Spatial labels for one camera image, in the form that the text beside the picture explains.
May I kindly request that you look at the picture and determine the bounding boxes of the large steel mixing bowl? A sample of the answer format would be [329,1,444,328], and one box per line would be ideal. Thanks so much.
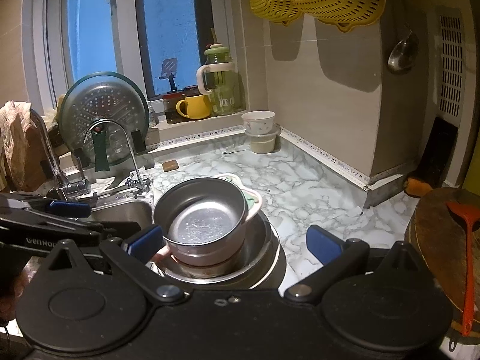
[155,211,273,284]

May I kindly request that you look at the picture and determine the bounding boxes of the pink steel handled pot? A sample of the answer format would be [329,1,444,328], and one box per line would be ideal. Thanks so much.
[153,176,263,267]

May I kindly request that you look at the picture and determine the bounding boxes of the large white floral plate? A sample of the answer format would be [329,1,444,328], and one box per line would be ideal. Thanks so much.
[149,209,288,291]

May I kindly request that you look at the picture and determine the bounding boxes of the steel kitchen sink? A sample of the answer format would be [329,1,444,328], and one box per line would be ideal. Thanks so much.
[88,194,153,228]

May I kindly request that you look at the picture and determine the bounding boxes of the person's hand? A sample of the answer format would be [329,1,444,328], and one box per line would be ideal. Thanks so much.
[1,269,29,322]

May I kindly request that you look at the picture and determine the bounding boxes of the black lid stand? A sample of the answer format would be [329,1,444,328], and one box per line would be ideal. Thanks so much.
[69,124,146,171]

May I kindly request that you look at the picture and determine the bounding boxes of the chrome gooseneck faucet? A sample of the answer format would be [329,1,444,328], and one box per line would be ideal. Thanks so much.
[81,118,151,193]

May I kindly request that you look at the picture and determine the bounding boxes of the brown soap bar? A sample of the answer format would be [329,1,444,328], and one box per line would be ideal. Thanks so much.
[162,160,179,172]

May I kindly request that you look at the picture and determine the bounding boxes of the beige dish cloth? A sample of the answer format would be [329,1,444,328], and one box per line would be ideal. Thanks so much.
[1,101,48,192]

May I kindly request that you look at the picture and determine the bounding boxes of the round wooden cutting board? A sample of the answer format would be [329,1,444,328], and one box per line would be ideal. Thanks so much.
[405,188,479,345]

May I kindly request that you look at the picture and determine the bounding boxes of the glass pot lid green rim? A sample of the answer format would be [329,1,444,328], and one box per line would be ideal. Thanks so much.
[57,72,150,153]

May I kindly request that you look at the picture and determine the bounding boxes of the plastic lidded food tub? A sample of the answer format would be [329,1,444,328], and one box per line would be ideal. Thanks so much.
[245,124,281,154]

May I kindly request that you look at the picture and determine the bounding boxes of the small floral bowl on tub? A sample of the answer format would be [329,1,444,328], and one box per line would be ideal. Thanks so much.
[241,111,276,135]

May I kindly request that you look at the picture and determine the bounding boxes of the red plastic spatula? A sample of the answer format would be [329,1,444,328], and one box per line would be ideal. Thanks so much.
[445,200,480,338]

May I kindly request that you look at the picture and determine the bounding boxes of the dark glass jar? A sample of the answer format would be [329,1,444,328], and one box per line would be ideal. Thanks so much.
[162,91,189,125]

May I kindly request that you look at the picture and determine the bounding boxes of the yellow ceramic mug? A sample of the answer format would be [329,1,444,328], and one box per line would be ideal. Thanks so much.
[176,94,212,120]

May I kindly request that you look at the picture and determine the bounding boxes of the phone holder outside window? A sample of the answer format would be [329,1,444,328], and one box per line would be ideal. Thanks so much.
[159,57,178,94]

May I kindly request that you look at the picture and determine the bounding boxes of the green glass ice pitcher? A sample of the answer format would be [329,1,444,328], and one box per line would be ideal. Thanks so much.
[196,44,244,116]

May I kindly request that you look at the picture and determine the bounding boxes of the hanging steel ladle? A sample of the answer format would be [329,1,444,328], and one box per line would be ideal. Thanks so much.
[387,0,419,75]

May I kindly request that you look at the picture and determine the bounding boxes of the orange handled black brush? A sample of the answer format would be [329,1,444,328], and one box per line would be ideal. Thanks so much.
[403,116,458,197]

